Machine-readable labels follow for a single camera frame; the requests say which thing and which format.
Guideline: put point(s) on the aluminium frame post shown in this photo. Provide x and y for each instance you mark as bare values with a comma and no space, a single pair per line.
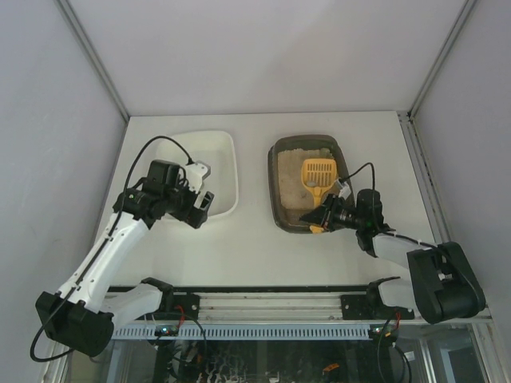
77,29
452,37

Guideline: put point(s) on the left aluminium frame post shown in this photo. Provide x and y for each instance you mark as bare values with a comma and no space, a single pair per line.
77,29

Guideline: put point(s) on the white plastic tub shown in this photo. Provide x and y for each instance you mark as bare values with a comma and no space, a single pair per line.
216,149

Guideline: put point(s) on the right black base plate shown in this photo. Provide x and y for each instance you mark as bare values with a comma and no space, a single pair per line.
360,307

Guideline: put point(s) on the right side aluminium rail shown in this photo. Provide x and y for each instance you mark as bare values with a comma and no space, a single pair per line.
428,187

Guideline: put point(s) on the aluminium mounting rail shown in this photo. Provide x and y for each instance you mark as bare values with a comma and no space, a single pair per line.
266,307

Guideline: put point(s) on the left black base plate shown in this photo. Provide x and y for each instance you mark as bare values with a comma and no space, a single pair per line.
182,305

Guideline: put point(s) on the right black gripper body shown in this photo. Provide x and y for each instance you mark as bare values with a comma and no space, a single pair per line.
328,215

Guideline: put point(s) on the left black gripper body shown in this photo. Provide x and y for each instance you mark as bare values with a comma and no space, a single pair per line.
196,211

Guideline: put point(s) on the grey slotted cable duct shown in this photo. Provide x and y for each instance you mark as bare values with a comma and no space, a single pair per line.
245,332

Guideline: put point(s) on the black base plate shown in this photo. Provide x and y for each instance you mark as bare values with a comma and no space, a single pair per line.
360,307
182,305

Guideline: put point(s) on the green clump far corner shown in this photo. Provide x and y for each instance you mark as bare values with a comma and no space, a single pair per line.
325,153

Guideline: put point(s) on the right aluminium frame post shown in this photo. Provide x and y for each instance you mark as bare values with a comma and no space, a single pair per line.
452,37

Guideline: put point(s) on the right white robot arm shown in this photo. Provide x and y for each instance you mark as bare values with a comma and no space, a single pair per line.
441,285

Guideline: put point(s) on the yellow litter scoop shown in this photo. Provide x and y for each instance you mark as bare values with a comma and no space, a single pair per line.
324,172

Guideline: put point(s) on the dark brown litter box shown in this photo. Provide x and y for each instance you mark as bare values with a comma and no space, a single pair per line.
291,195

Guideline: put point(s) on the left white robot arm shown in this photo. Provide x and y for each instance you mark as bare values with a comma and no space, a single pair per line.
79,315

